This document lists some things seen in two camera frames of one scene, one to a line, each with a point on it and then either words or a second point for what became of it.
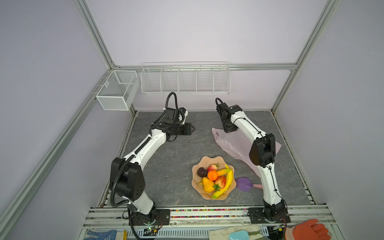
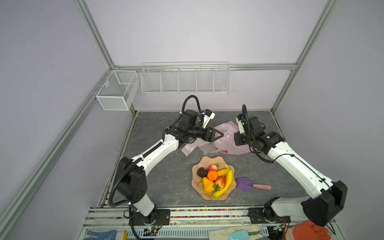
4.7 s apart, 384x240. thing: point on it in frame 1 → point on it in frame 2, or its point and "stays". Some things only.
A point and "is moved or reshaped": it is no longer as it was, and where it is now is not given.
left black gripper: [187, 130] → [210, 138]
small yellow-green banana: [222, 172] stays
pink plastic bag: [235, 144] is moved or reshaped
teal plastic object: [239, 235] stays
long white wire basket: [186, 77] stays
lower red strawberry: [220, 183] stays
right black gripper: [226, 129] → [237, 135]
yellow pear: [208, 184] stays
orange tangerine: [212, 175] stays
